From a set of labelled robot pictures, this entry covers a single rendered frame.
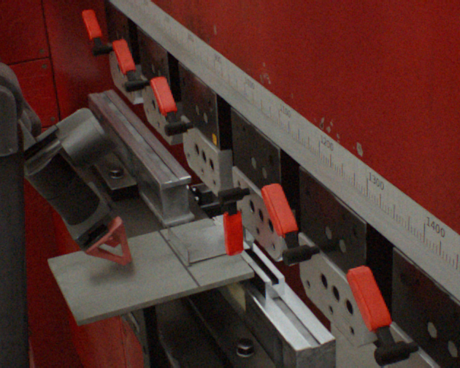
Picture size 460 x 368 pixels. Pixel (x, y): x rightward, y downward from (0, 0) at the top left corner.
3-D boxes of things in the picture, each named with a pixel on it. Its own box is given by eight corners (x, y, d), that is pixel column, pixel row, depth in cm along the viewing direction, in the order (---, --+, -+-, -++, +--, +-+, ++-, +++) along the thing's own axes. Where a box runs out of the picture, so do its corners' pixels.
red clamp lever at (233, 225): (221, 253, 127) (217, 189, 123) (250, 246, 129) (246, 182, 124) (226, 260, 126) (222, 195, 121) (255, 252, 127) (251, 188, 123)
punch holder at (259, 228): (234, 217, 131) (227, 106, 124) (290, 202, 134) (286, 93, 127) (282, 269, 119) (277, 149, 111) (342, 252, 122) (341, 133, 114)
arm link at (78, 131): (6, 125, 135) (-10, 123, 126) (71, 77, 134) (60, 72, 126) (56, 194, 135) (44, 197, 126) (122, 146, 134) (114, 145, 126)
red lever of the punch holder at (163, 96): (148, 77, 141) (169, 133, 138) (174, 71, 143) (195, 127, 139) (146, 82, 143) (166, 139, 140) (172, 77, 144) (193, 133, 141)
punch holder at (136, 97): (112, 82, 181) (101, -4, 174) (154, 73, 184) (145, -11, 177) (136, 108, 169) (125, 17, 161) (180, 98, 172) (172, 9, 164)
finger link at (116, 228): (136, 231, 142) (100, 190, 137) (151, 254, 136) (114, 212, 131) (101, 261, 142) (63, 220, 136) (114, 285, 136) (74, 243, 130)
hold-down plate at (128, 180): (74, 146, 211) (72, 133, 210) (98, 141, 213) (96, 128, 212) (113, 202, 186) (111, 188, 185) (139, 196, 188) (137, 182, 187)
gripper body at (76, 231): (98, 188, 140) (69, 154, 136) (118, 219, 131) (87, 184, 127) (64, 216, 140) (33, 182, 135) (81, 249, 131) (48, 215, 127)
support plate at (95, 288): (48, 264, 145) (47, 258, 144) (209, 223, 153) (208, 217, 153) (78, 326, 130) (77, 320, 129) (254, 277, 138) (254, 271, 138)
